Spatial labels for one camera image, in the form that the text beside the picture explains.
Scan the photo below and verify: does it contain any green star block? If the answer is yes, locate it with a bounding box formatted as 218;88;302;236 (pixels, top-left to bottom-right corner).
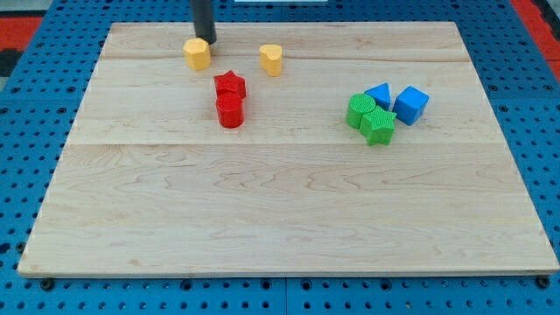
359;107;396;145

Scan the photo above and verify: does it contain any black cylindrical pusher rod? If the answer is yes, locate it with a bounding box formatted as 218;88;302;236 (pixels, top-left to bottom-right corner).
189;0;217;45

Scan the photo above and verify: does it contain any wooden board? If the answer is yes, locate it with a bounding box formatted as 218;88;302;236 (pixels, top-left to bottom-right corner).
17;22;559;278

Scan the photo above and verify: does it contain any green cylinder block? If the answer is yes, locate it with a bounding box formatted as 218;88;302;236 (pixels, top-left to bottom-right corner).
346;94;376;129

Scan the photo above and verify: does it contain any blue cube block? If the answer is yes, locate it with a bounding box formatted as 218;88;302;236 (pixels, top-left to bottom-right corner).
393;86;430;126

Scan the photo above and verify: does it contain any blue triangle block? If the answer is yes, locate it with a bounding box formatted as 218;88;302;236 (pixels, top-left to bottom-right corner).
364;83;391;111

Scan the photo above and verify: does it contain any yellow hexagon block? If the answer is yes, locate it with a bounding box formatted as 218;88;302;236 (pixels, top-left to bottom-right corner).
183;38;211;71

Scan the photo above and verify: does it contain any red star block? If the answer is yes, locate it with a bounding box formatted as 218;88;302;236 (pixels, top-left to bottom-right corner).
213;70;247;99

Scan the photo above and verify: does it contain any yellow heart block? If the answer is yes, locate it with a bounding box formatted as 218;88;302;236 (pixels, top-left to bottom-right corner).
259;44;283;77

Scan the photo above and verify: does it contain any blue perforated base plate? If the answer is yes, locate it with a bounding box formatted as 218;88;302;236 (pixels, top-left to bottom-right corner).
1;0;559;314

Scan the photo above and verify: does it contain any red cylinder block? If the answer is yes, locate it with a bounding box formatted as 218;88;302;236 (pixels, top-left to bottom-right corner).
215;93;244;129

